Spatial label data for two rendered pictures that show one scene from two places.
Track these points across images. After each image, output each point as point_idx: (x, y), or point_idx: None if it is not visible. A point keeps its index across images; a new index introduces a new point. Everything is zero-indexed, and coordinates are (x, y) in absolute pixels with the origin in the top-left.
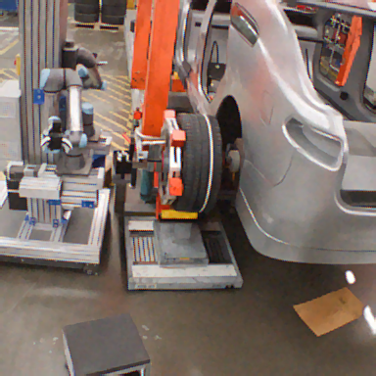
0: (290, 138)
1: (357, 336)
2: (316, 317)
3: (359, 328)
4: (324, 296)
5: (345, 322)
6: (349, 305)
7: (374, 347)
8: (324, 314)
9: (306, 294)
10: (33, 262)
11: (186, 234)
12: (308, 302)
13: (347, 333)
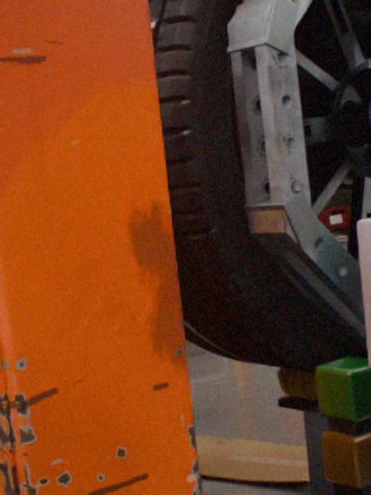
0: None
1: (288, 432)
2: (298, 462)
3: (260, 435)
4: (201, 473)
5: (266, 443)
6: (200, 450)
7: (296, 419)
8: (272, 460)
9: (219, 491)
10: None
11: None
12: (253, 479)
13: (296, 439)
